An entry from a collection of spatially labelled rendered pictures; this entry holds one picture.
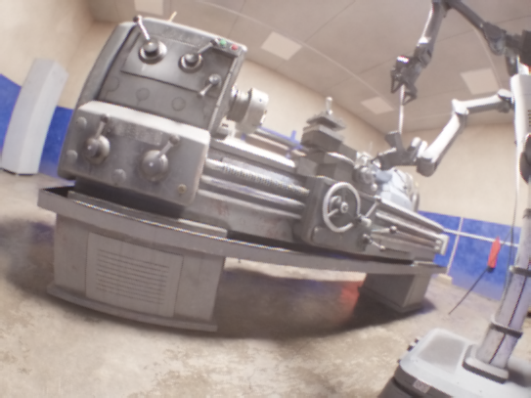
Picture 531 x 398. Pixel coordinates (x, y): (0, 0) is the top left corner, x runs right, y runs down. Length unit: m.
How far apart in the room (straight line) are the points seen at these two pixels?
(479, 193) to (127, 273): 5.26
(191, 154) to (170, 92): 0.31
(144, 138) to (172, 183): 0.18
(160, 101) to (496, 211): 5.07
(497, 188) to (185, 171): 5.02
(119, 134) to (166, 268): 0.53
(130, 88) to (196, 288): 0.87
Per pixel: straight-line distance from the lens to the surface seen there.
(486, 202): 5.06
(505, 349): 0.97
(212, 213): 0.95
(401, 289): 2.16
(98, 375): 0.82
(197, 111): 0.93
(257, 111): 1.15
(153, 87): 0.98
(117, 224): 0.81
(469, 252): 4.98
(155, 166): 0.71
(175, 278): 0.94
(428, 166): 0.84
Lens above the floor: 0.64
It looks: level
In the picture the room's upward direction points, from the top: 15 degrees clockwise
